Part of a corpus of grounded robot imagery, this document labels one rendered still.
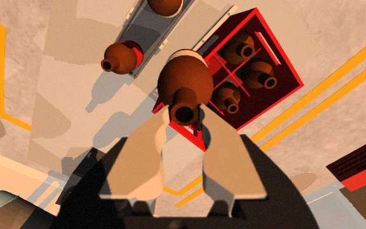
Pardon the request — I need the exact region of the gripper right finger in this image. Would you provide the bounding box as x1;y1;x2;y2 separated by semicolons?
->
198;103;320;229

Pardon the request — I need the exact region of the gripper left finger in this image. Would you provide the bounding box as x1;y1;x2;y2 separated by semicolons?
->
50;104;172;229

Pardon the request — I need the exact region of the brown bottle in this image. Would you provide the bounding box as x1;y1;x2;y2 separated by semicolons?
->
194;102;215;133
234;55;277;89
212;78;240;114
217;30;255;64
147;0;183;18
157;49;214;126
101;41;144;74

